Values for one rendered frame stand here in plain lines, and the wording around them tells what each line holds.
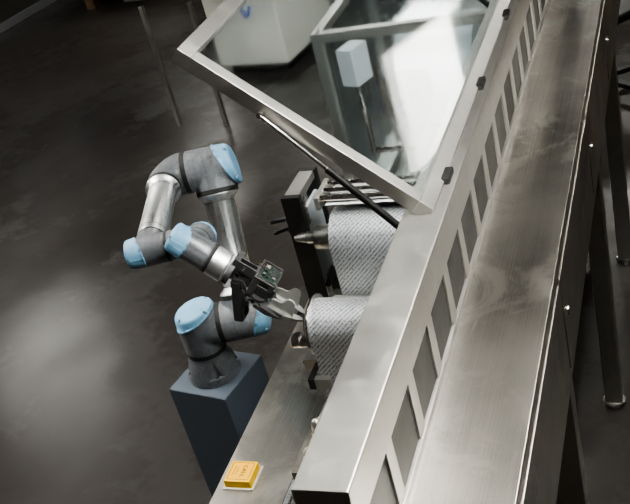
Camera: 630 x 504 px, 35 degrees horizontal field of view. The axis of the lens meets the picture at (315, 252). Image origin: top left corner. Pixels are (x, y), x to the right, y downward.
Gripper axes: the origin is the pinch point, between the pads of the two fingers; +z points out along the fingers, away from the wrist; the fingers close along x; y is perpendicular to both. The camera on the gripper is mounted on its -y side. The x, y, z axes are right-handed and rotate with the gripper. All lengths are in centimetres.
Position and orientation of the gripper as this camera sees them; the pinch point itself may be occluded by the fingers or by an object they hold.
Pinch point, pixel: (298, 317)
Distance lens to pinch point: 236.7
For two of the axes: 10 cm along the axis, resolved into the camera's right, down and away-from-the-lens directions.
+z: 8.6, 5.0, 0.4
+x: 2.8, -5.5, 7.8
